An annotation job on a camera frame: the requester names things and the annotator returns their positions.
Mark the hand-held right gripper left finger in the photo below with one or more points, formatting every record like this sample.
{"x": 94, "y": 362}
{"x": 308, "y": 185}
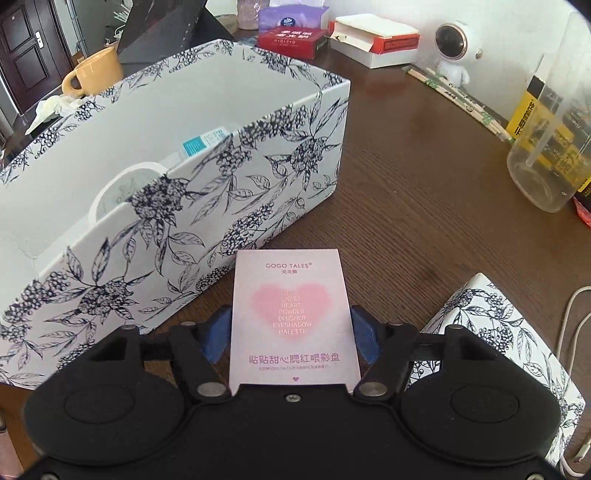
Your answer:
{"x": 220, "y": 333}

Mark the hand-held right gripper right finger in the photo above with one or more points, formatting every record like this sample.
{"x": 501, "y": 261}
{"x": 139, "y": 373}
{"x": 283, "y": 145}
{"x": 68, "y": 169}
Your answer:
{"x": 363, "y": 336}

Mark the pink heart makeup palette box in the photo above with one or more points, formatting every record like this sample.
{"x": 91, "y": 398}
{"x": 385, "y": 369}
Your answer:
{"x": 293, "y": 318}

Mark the floral print storage box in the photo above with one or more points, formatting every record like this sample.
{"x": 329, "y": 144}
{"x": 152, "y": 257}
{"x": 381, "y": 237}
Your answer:
{"x": 152, "y": 221}

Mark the wooden desktop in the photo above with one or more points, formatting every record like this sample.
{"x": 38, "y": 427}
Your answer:
{"x": 429, "y": 194}

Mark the small floral box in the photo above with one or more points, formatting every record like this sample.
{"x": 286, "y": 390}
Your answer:
{"x": 501, "y": 332}

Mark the white round container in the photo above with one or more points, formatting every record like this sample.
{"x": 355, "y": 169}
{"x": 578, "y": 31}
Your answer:
{"x": 124, "y": 187}

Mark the teal label small box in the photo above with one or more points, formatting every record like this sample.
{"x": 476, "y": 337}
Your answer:
{"x": 203, "y": 141}

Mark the red wrapper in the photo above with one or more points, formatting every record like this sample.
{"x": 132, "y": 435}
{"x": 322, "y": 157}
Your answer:
{"x": 582, "y": 214}

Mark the wrapped disposable chopsticks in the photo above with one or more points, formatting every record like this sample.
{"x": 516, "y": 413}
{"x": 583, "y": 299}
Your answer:
{"x": 443, "y": 90}
{"x": 466, "y": 99}

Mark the clear plastic measuring cup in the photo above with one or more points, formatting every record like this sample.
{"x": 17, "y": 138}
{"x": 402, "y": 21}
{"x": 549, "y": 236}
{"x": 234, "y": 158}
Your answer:
{"x": 549, "y": 138}

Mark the crumpled white tissue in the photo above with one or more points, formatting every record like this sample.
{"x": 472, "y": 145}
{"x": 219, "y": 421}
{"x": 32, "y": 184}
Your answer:
{"x": 51, "y": 110}

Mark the yellow and black package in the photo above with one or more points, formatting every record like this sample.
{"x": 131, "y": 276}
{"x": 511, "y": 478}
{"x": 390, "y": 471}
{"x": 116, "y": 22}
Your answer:
{"x": 526, "y": 108}

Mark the yellow ceramic mug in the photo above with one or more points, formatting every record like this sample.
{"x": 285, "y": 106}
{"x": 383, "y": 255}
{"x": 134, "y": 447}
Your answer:
{"x": 94, "y": 71}

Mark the white and red carton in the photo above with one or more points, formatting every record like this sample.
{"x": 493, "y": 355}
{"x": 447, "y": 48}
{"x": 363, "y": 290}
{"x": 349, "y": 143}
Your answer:
{"x": 374, "y": 42}

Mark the red flat box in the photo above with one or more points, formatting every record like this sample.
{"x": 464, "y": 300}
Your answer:
{"x": 292, "y": 40}

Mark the white astronaut figurine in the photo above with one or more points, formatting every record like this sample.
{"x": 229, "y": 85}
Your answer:
{"x": 457, "y": 46}

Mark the dark laptop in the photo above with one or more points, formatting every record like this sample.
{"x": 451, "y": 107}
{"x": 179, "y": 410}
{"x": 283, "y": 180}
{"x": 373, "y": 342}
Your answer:
{"x": 171, "y": 32}

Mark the pink glass jar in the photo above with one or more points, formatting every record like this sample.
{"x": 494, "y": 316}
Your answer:
{"x": 251, "y": 14}

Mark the purple tissue pack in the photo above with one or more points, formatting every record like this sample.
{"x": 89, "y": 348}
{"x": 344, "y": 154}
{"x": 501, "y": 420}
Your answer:
{"x": 290, "y": 18}

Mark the dark wooden door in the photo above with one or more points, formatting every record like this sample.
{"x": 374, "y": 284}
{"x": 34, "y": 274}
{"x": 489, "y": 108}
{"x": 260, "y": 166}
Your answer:
{"x": 25, "y": 50}

